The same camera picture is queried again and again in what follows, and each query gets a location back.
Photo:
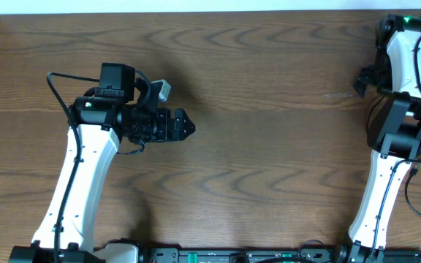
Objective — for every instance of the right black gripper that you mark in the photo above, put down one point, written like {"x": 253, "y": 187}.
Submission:
{"x": 365, "y": 77}

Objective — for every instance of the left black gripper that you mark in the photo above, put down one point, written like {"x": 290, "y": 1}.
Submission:
{"x": 163, "y": 133}

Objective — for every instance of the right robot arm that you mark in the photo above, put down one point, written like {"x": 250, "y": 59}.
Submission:
{"x": 394, "y": 136}

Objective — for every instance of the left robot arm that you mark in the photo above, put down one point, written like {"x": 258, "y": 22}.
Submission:
{"x": 123, "y": 104}

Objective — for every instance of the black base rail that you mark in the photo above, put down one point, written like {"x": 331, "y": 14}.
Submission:
{"x": 232, "y": 255}

